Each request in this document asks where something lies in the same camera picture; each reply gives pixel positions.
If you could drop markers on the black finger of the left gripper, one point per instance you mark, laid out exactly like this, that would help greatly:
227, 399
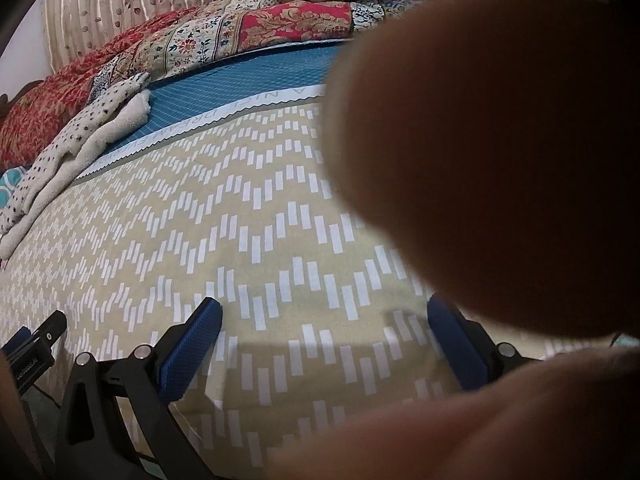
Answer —
29, 352

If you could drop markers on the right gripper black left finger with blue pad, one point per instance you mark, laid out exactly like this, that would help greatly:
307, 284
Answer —
93, 441

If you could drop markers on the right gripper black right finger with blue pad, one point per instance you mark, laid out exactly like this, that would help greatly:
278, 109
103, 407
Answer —
474, 358

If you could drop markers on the cream fleece black-patterned garment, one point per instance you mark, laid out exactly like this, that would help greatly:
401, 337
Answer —
117, 112

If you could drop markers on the person's left hand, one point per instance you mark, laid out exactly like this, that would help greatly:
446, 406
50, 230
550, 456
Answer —
15, 430

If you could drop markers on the person's right hand close-up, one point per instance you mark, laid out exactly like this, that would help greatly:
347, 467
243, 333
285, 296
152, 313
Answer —
496, 142

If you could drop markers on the teal white lattice pillow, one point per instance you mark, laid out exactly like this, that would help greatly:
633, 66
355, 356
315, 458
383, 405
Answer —
9, 181

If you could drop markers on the carved brown wooden headboard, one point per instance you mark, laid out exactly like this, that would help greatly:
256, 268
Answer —
6, 104

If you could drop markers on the patterned bedsheet beige teal blue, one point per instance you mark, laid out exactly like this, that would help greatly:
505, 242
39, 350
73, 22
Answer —
223, 195

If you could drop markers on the red floral patchwork quilt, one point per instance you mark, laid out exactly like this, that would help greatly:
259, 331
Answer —
175, 42

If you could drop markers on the blue-grey patterned folded blanket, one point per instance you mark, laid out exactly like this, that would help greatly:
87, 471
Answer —
367, 14

